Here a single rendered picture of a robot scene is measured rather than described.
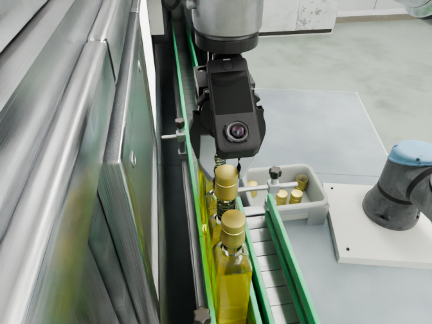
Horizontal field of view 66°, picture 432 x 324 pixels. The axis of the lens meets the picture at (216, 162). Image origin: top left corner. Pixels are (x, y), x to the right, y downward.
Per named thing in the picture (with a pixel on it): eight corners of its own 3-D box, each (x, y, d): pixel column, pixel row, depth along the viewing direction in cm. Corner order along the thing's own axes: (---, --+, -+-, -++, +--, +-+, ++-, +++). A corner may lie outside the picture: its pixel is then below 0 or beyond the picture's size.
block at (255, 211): (233, 223, 90) (234, 205, 85) (267, 219, 91) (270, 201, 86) (235, 234, 87) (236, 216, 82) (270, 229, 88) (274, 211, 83)
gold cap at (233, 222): (218, 230, 50) (218, 210, 47) (241, 226, 50) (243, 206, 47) (223, 250, 47) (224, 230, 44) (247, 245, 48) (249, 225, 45)
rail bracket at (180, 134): (164, 155, 102) (159, 117, 94) (186, 152, 103) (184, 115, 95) (164, 163, 99) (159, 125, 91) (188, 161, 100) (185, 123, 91)
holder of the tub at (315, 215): (222, 192, 108) (222, 174, 103) (304, 184, 111) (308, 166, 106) (231, 234, 95) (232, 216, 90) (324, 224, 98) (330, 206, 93)
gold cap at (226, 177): (213, 186, 52) (212, 164, 49) (235, 184, 52) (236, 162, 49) (216, 202, 49) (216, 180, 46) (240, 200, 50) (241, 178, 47)
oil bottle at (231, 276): (211, 304, 66) (210, 235, 52) (240, 299, 66) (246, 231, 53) (216, 333, 61) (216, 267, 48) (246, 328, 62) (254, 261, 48)
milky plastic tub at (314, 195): (238, 189, 108) (239, 168, 103) (305, 182, 111) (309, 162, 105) (249, 232, 95) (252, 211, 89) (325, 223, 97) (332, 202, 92)
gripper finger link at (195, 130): (218, 152, 47) (229, 98, 42) (220, 161, 46) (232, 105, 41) (185, 151, 46) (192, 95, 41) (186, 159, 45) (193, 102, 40)
